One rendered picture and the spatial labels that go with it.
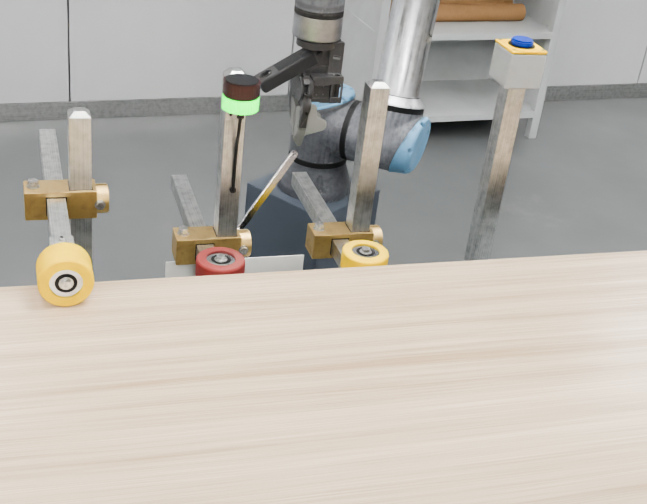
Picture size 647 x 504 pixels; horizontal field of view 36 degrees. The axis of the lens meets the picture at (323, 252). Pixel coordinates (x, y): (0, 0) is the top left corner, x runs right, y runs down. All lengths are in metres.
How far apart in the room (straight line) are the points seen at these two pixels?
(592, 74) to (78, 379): 4.41
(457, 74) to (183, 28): 1.41
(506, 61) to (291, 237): 0.94
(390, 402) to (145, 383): 0.33
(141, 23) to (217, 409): 3.22
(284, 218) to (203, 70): 2.08
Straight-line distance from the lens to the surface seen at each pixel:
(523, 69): 1.79
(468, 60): 5.02
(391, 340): 1.47
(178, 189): 1.93
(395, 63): 2.40
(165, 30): 4.43
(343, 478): 1.22
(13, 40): 4.34
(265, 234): 2.59
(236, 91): 1.58
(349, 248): 1.68
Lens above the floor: 1.72
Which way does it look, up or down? 29 degrees down
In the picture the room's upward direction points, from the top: 7 degrees clockwise
